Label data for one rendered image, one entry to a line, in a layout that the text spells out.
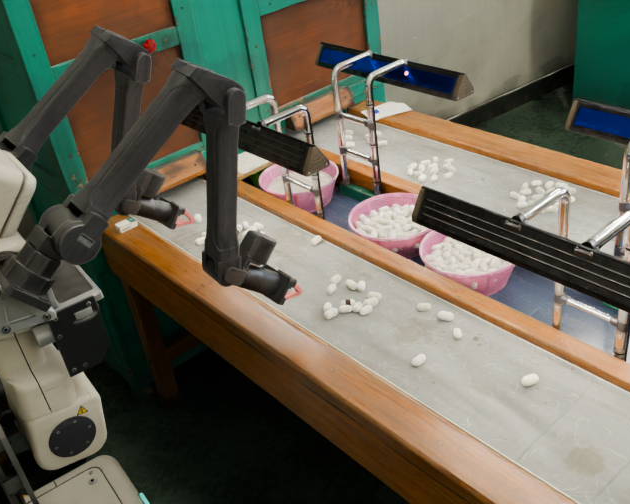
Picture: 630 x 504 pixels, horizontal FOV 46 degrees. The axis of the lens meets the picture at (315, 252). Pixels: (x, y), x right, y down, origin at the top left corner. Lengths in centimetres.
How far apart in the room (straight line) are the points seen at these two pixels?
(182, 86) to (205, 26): 117
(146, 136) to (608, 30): 343
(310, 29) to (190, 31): 51
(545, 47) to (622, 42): 63
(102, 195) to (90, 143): 105
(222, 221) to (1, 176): 42
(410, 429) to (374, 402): 11
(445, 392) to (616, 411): 34
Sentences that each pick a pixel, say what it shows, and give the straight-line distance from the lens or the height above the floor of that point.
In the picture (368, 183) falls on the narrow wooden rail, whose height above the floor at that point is 74.
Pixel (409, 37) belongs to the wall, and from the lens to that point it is 407.
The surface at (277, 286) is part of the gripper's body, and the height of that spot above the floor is 91.
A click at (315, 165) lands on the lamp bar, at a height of 106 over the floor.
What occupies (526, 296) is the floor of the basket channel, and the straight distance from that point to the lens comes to 199.
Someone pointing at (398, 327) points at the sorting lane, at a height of 74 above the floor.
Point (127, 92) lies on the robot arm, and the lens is 185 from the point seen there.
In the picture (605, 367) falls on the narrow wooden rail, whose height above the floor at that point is 76.
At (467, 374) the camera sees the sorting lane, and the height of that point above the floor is 74.
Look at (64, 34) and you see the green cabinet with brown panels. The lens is 232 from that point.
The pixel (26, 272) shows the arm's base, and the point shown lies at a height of 122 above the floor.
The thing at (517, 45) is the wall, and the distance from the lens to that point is 472.
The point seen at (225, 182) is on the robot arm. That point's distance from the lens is 149.
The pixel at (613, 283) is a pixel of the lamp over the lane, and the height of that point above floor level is 108.
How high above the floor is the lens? 186
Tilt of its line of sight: 32 degrees down
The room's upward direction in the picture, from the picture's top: 9 degrees counter-clockwise
